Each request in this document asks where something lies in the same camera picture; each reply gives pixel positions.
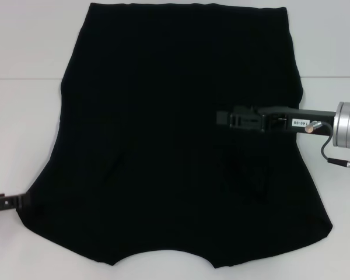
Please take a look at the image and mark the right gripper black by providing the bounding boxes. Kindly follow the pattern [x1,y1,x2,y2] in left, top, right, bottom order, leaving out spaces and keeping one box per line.
[216,105,338,137]

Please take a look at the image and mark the black shirt with white print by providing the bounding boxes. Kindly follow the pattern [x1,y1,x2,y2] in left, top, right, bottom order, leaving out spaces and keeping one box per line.
[15,2,325,261]

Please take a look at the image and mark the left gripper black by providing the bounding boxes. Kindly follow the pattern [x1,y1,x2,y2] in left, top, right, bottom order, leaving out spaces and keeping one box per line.
[0,191,32,216]

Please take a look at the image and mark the right gripper cable with connector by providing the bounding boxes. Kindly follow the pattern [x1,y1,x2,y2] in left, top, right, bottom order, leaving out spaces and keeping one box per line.
[304,120,350,176]

